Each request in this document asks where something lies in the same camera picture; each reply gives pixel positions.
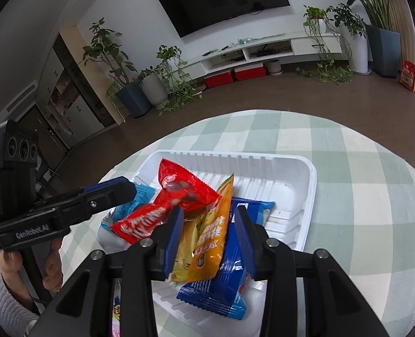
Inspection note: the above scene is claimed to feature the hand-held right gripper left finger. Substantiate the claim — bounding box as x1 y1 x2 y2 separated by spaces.
40 206 185 337

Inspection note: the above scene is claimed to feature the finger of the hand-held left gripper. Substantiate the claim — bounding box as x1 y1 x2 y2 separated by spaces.
35 177 132 211
58 181 138 231

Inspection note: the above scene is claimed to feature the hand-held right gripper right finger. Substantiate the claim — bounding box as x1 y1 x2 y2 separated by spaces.
234 205 380 337

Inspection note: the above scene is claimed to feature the gold snack packet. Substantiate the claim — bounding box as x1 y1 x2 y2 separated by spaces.
168 216 203 283

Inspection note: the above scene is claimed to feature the light blue snack packet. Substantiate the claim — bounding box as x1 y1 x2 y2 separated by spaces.
100 183 159 230

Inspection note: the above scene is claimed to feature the orange snack packet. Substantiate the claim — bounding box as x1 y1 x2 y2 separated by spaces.
186 173 235 283

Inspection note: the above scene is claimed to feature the red snack packet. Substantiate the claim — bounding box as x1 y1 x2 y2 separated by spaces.
111 158 222 245

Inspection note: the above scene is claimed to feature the white plastic tray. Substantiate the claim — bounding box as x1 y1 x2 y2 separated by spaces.
98 150 317 327

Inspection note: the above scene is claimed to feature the person's left forearm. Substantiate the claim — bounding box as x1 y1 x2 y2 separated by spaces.
0 270 41 337

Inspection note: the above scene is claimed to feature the person's left hand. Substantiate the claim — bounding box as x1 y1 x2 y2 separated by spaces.
0 239 64 302

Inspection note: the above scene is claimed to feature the dark wooden door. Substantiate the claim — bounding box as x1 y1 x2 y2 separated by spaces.
18 107 67 169

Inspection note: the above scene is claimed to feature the white storage cabinet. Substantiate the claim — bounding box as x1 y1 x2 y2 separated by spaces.
35 53 106 148

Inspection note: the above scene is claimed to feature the small pink snack packet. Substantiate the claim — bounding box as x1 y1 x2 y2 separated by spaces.
112 277 124 337

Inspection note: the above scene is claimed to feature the tall tree in blue pot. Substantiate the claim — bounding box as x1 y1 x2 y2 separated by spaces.
78 17 154 119

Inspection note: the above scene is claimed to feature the plant in ribbed grey pot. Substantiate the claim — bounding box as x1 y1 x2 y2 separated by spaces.
137 65 169 106

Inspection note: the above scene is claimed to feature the trailing ivy plant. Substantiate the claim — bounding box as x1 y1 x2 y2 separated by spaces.
295 5 356 84
155 45 204 116

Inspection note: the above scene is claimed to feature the small white empty pot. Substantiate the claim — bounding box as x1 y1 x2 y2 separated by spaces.
265 59 283 75

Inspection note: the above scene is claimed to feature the white television cabinet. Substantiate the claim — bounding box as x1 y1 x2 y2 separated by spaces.
177 31 350 78

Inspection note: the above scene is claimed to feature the bushy plant in white pot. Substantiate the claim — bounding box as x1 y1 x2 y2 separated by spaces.
329 3 370 75

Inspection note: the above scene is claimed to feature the red paper bag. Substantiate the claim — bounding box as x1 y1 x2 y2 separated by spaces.
399 60 415 93

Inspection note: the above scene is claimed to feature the large-leaf plant in blue pot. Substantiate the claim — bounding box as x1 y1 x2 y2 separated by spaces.
331 0 401 78

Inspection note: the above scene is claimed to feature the beige curtain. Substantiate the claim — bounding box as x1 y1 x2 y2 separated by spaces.
376 0 415 67

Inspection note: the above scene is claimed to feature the wall air vent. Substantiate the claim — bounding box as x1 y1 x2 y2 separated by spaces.
5 81 39 111

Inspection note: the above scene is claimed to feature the black wall television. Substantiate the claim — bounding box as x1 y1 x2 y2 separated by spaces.
154 0 290 38

